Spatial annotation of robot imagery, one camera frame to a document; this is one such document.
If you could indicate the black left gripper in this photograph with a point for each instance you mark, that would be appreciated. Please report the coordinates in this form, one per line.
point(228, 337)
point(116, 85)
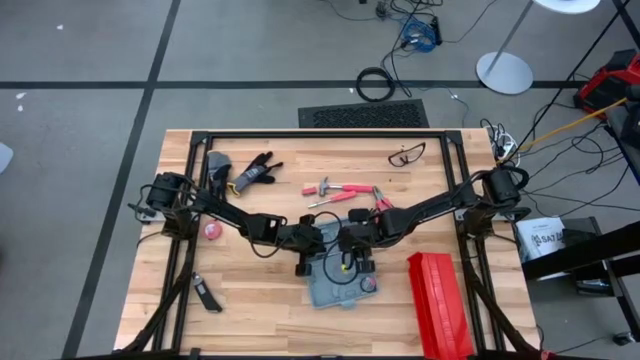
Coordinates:
point(306, 240)

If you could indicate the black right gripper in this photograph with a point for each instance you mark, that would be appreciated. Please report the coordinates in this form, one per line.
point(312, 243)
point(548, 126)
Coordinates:
point(362, 237)

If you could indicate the short pink tool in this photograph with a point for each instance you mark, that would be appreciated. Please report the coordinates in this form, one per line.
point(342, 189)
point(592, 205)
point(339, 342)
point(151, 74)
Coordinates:
point(310, 190)

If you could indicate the grey plastic tool case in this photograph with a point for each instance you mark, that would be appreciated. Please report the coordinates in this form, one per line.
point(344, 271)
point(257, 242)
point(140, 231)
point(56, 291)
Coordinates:
point(330, 296)

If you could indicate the pink round tape measure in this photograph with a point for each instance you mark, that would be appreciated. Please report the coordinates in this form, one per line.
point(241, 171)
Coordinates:
point(213, 230)

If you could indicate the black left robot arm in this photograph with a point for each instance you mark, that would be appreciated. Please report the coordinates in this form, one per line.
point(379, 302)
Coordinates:
point(225, 212)

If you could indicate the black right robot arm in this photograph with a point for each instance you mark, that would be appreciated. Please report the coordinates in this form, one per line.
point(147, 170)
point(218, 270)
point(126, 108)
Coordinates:
point(430, 212)

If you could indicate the grey black glove white print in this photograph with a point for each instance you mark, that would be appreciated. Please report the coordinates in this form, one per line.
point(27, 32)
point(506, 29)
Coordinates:
point(252, 174)

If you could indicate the black clear safety glasses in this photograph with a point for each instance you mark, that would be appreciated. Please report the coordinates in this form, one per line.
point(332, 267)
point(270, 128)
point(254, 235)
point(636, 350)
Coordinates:
point(400, 159)

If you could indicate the long red plastic bin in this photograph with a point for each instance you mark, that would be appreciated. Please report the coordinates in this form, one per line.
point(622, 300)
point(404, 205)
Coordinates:
point(440, 305)

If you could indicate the black utility knife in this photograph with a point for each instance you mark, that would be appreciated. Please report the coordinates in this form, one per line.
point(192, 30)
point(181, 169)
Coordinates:
point(205, 292)

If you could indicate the grey black work glove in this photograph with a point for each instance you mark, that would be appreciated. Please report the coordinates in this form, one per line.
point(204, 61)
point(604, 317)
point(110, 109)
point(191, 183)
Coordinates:
point(218, 162)

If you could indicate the white power strip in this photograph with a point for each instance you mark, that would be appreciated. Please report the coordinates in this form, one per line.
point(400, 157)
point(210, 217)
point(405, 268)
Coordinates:
point(505, 145)

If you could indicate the white cardboard box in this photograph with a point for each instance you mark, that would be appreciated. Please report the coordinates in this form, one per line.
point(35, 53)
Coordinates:
point(540, 239)

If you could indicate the black metal shelf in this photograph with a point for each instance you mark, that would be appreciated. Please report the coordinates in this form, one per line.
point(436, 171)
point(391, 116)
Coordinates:
point(580, 252)

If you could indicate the white floor lamp stand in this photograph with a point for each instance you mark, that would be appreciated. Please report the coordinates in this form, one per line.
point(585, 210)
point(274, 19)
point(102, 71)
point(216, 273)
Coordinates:
point(504, 72)

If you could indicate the black power brick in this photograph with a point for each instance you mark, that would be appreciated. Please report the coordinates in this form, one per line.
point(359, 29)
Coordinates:
point(436, 30)

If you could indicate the black stand pole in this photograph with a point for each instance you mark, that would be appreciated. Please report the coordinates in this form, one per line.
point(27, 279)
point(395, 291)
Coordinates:
point(575, 78)

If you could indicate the small black device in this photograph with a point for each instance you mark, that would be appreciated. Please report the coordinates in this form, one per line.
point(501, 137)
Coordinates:
point(624, 338)

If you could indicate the black equipment cart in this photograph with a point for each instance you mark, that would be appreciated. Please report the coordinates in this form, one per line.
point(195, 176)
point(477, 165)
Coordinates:
point(630, 130)

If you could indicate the red black equipment case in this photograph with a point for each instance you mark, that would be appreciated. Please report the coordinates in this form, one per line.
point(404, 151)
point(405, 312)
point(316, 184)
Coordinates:
point(607, 82)

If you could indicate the white round object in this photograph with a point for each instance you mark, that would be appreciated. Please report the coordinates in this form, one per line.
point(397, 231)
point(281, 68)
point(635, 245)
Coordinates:
point(4, 157)

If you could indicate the black aluminium table frame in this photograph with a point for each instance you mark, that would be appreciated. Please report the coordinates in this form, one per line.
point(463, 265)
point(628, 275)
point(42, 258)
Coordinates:
point(325, 134)

